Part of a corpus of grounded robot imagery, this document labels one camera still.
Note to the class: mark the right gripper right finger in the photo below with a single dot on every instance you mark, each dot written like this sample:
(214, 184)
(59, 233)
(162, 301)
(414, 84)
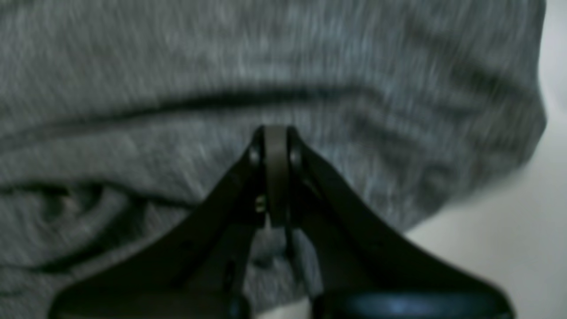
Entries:
(289, 166)

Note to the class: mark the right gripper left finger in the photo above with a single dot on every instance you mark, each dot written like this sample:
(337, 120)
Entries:
(262, 177)

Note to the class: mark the grey t-shirt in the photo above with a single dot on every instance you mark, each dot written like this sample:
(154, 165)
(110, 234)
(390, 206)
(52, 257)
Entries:
(118, 117)

